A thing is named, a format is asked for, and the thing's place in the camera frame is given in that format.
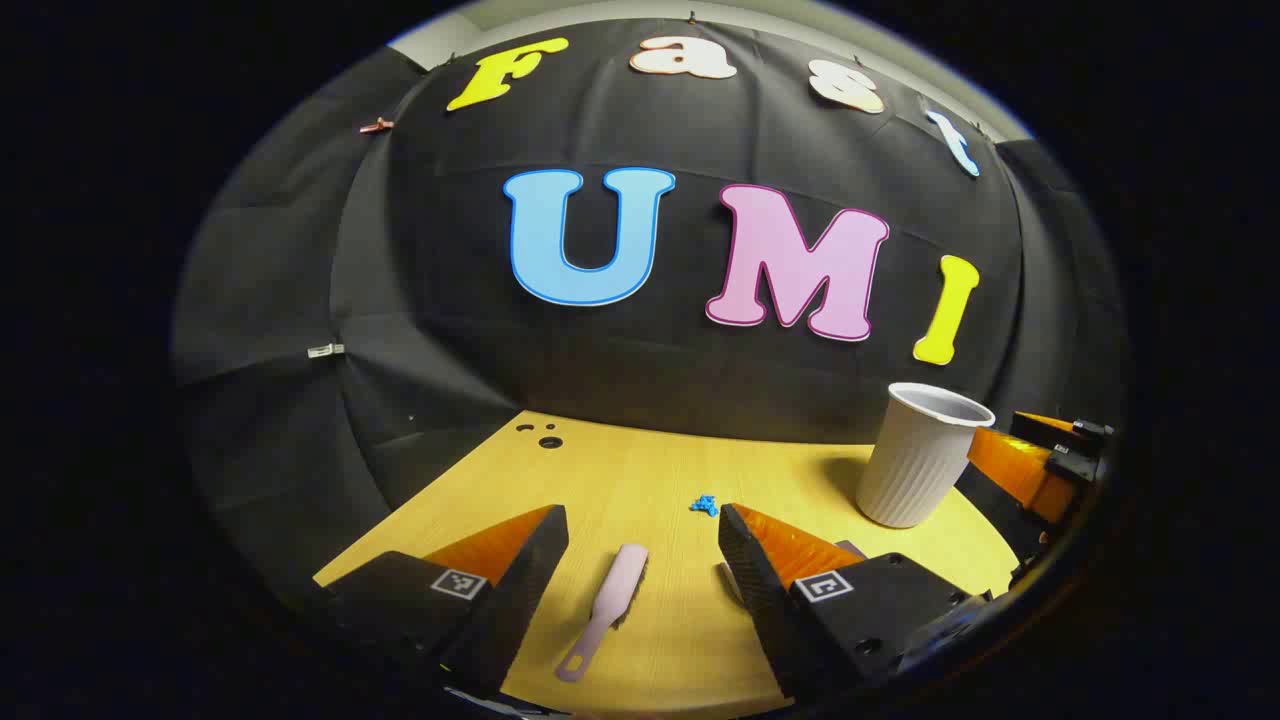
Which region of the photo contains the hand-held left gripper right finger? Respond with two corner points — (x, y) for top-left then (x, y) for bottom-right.
(717, 503), (991, 701)

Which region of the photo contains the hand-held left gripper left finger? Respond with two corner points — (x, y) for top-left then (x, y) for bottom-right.
(315, 503), (571, 696)

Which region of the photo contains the white ribbed cup garbage bin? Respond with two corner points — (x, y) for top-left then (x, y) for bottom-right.
(855, 382), (997, 529)

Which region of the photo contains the yellow wooden desktop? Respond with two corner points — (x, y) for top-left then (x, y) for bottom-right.
(313, 410), (1021, 720)

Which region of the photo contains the black backdrop cloth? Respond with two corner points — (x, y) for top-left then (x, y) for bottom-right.
(170, 15), (1126, 601)

